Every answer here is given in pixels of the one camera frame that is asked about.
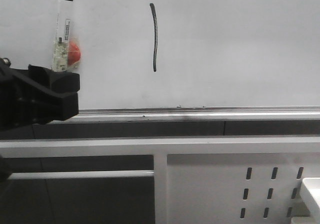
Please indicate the white whiteboard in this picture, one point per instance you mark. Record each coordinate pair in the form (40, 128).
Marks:
(177, 53)

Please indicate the white metal shelf frame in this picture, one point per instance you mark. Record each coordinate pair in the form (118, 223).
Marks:
(219, 180)

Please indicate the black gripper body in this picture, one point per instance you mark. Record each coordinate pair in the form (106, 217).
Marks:
(23, 101)

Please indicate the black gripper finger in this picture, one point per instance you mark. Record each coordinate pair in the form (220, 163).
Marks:
(63, 105)
(60, 82)

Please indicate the white whiteboard marker pen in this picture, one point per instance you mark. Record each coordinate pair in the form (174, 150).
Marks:
(62, 35)

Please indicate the aluminium whiteboard tray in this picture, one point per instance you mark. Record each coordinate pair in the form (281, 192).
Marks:
(198, 114)

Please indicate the red round magnet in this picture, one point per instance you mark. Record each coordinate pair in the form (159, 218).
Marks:
(74, 53)

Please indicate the white plastic bin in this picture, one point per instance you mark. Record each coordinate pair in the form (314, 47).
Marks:
(310, 194)

